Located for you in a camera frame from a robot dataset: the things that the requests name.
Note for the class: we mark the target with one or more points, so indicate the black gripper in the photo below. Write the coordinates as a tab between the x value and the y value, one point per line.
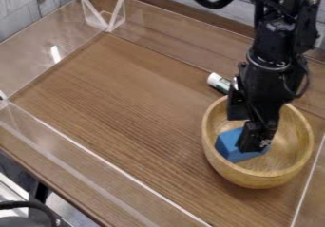
265	85

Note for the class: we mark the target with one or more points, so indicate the blue foam block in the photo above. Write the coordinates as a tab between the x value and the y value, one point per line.
227	147

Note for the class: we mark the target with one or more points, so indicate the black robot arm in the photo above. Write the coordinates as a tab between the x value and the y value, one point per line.
286	30

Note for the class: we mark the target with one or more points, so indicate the brown wooden bowl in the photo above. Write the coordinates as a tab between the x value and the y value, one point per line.
265	168

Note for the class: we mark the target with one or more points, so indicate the white green glue stick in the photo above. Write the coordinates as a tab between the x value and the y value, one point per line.
220	83

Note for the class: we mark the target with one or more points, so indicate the clear acrylic front barrier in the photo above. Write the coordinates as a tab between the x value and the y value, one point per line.
116	198

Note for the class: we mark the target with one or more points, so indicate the clear acrylic corner bracket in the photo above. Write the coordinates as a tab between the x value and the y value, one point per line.
102	19

